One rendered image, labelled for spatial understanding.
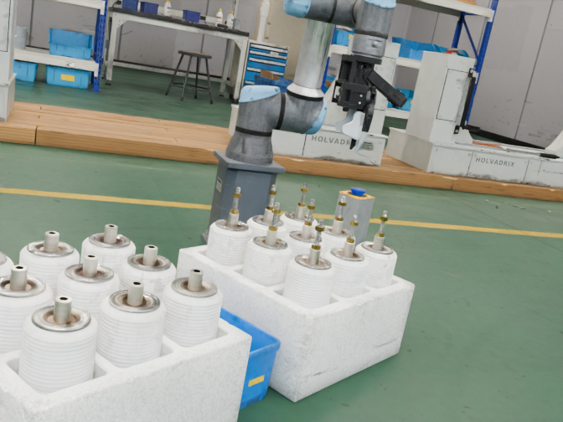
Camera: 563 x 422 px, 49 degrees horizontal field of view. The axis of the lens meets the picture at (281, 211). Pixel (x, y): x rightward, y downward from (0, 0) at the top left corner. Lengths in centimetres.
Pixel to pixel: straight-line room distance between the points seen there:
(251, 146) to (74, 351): 115
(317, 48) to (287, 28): 592
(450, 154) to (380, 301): 270
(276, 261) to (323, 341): 19
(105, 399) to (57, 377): 7
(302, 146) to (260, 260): 229
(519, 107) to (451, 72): 447
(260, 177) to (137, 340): 105
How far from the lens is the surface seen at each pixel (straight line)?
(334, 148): 361
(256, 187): 189
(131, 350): 93
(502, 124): 858
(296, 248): 136
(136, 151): 324
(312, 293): 121
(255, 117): 188
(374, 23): 140
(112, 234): 117
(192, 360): 97
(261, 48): 688
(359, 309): 130
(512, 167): 431
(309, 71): 189
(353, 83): 141
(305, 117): 190
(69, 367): 87
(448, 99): 399
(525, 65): 847
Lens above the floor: 64
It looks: 14 degrees down
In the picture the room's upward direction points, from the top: 10 degrees clockwise
